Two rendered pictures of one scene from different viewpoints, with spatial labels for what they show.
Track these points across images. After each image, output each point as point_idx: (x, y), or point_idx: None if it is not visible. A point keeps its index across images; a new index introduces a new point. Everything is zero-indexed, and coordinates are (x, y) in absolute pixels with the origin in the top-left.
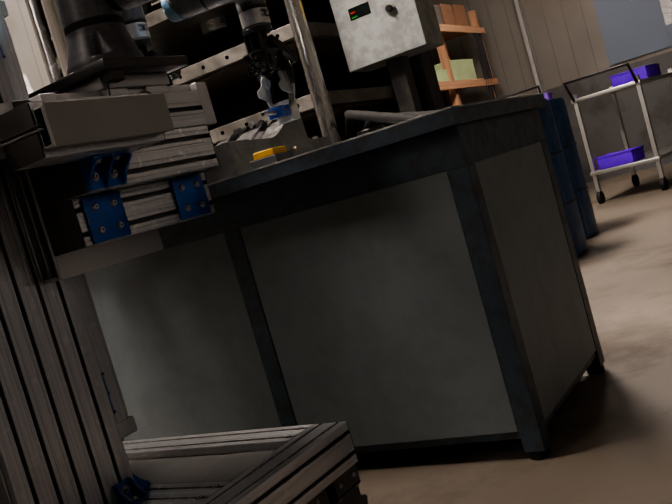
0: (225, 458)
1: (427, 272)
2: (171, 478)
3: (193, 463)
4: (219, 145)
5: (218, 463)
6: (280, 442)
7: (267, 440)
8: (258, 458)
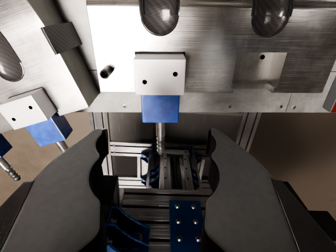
0: (208, 117)
1: None
2: (191, 132)
3: (191, 119)
4: (296, 92)
5: (207, 122)
6: (237, 115)
7: (229, 113)
8: (227, 120)
